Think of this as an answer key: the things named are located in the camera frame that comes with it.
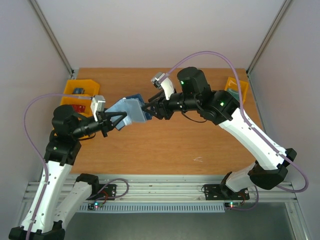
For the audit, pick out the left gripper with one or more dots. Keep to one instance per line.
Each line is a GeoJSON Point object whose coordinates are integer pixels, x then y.
{"type": "Point", "coordinates": [105, 122]}

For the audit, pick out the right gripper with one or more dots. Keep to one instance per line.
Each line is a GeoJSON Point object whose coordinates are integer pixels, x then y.
{"type": "Point", "coordinates": [162, 108]}

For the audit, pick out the blue card holder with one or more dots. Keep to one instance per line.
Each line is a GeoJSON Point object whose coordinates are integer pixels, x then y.
{"type": "Point", "coordinates": [132, 105]}

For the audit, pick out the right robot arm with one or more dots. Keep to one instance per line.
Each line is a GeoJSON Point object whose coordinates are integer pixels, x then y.
{"type": "Point", "coordinates": [223, 110]}

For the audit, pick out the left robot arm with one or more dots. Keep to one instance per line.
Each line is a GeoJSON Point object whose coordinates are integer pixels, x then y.
{"type": "Point", "coordinates": [48, 219]}

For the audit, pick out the red card in bin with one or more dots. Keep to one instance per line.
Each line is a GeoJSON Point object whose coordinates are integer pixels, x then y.
{"type": "Point", "coordinates": [79, 108]}

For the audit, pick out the blue card in bin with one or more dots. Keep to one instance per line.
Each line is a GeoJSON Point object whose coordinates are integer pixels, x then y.
{"type": "Point", "coordinates": [78, 91]}

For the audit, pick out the teal card in bin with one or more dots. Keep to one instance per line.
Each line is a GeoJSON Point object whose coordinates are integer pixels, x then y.
{"type": "Point", "coordinates": [234, 93]}

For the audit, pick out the yellow bin middle left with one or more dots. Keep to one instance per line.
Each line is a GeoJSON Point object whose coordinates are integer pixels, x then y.
{"type": "Point", "coordinates": [81, 104]}

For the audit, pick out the yellow bin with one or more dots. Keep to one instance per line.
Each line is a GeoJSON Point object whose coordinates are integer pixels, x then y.
{"type": "Point", "coordinates": [81, 86]}
{"type": "Point", "coordinates": [244, 86]}
{"type": "Point", "coordinates": [81, 104]}

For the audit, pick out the yellow bin far left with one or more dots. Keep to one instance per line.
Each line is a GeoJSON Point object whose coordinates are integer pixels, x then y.
{"type": "Point", "coordinates": [81, 86]}

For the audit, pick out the yellow bin right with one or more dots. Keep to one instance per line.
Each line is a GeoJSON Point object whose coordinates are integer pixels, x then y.
{"type": "Point", "coordinates": [244, 86]}

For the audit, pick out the left controller board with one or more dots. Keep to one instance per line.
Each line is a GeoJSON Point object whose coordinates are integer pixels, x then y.
{"type": "Point", "coordinates": [95, 205]}

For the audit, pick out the controller board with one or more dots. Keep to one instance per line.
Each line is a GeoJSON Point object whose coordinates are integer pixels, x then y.
{"type": "Point", "coordinates": [95, 205]}
{"type": "Point", "coordinates": [232, 204]}

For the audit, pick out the right controller board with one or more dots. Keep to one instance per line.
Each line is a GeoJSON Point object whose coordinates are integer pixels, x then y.
{"type": "Point", "coordinates": [232, 204]}

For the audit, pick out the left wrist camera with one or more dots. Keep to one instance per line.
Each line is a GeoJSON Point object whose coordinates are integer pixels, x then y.
{"type": "Point", "coordinates": [97, 105]}

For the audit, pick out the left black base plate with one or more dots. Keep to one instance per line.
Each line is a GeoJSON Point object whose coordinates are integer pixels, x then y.
{"type": "Point", "coordinates": [109, 191]}

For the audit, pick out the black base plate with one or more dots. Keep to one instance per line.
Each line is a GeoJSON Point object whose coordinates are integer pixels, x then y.
{"type": "Point", "coordinates": [109, 191]}
{"type": "Point", "coordinates": [212, 192]}

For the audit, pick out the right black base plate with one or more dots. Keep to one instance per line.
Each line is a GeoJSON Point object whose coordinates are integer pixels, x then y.
{"type": "Point", "coordinates": [212, 192]}

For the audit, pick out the grey slotted cable duct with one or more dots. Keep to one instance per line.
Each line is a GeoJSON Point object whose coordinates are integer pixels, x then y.
{"type": "Point", "coordinates": [135, 208]}

